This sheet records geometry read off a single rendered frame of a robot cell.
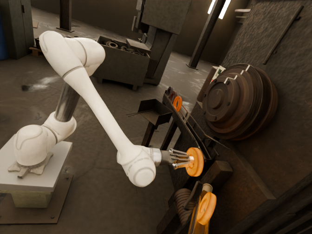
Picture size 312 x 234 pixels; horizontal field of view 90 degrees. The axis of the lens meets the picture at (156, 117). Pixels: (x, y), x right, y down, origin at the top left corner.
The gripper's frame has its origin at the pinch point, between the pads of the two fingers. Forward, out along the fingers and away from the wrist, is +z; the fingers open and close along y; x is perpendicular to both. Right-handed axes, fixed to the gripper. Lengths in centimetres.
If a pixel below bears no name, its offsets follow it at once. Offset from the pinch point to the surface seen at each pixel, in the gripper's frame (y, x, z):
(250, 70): -22, 48, 22
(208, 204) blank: 20.3, -6.8, 2.7
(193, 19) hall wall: -1027, 95, 339
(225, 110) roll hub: -13.0, 26.4, 12.6
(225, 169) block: 1.1, -5.2, 22.4
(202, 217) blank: 23.9, -11.9, 0.0
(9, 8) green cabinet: -281, 10, -230
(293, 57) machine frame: -19, 59, 38
